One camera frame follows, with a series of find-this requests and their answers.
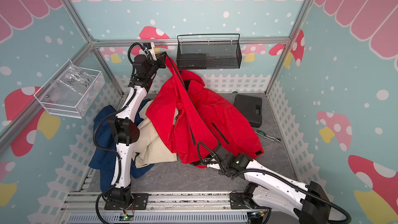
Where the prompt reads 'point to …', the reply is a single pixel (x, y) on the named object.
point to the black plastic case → (251, 107)
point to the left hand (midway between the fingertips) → (166, 53)
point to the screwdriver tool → (273, 139)
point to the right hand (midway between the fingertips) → (222, 159)
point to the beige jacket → (152, 147)
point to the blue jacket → (104, 150)
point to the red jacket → (198, 120)
